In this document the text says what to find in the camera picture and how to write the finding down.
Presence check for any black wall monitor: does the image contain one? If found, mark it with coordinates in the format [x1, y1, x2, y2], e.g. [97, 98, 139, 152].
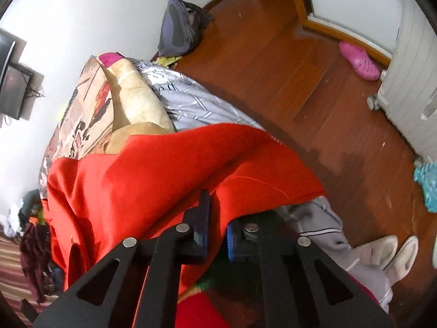
[0, 63, 36, 121]

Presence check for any pile of mixed clothes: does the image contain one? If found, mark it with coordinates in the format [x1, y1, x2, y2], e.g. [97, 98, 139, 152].
[17, 189, 50, 236]

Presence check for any red green cloth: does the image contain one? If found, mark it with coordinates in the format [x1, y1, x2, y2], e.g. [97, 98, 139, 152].
[176, 273, 240, 328]

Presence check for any grey patterned quilt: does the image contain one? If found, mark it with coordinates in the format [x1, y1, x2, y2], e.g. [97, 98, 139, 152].
[131, 58, 267, 134]

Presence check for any teal cloth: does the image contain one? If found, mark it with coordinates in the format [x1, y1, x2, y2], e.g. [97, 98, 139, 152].
[414, 162, 437, 212]

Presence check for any red garment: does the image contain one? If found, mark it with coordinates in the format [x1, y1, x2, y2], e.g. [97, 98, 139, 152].
[46, 122, 325, 292]

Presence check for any yellow object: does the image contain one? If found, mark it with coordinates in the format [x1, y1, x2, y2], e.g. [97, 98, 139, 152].
[152, 55, 179, 68]

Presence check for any black wall television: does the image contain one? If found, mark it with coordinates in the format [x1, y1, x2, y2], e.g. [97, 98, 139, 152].
[0, 29, 27, 98]

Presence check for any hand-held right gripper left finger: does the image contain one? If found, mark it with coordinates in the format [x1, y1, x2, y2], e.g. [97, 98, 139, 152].
[32, 189, 211, 328]

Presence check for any grey purple backpack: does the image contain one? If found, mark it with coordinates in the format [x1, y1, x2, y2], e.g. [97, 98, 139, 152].
[158, 0, 215, 57]

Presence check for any pink slipper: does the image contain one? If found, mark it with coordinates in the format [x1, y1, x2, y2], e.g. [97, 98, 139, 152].
[339, 40, 382, 82]

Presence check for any maroon cloth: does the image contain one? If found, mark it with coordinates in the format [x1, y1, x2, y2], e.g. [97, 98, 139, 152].
[20, 224, 53, 303]

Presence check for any printed blanket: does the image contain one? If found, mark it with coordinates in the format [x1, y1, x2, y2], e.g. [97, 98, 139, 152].
[39, 53, 175, 199]

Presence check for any person's grey pants leg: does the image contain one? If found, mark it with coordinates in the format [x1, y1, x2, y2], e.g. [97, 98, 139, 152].
[273, 196, 392, 312]

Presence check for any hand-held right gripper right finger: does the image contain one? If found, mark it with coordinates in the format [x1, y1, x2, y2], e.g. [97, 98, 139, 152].
[226, 217, 397, 328]

